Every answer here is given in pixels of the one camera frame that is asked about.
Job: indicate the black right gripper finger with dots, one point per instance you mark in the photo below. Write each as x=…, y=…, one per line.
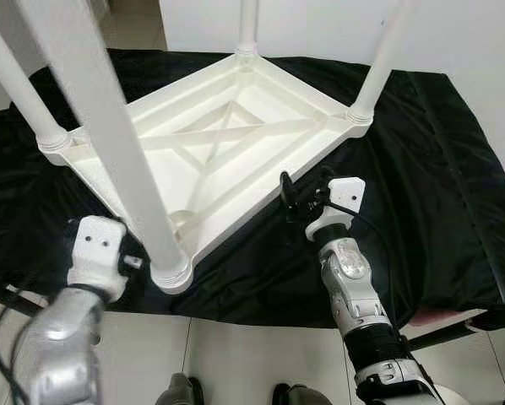
x=287, y=190
x=325, y=175

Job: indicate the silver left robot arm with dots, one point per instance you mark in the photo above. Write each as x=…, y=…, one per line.
x=58, y=346

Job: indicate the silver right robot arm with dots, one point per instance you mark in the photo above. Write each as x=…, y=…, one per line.
x=354, y=287

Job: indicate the black cloth table cover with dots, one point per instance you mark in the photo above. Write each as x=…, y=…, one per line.
x=438, y=186

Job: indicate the black metal table leg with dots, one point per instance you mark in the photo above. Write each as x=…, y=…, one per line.
x=447, y=333
x=24, y=299

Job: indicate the grey left robot foot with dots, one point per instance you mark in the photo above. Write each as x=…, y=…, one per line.
x=181, y=391

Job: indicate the grey robot foot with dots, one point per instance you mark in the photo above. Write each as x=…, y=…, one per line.
x=303, y=395
x=181, y=391

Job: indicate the grey right robot foot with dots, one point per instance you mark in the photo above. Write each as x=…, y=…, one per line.
x=303, y=395

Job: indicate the white rounded plastic object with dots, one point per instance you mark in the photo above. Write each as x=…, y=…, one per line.
x=453, y=396

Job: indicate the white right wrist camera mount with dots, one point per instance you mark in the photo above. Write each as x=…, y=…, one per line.
x=345, y=194

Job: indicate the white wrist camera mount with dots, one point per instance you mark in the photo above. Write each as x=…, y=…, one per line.
x=345, y=194
x=96, y=245

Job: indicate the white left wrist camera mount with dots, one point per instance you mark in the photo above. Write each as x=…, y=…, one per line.
x=96, y=245

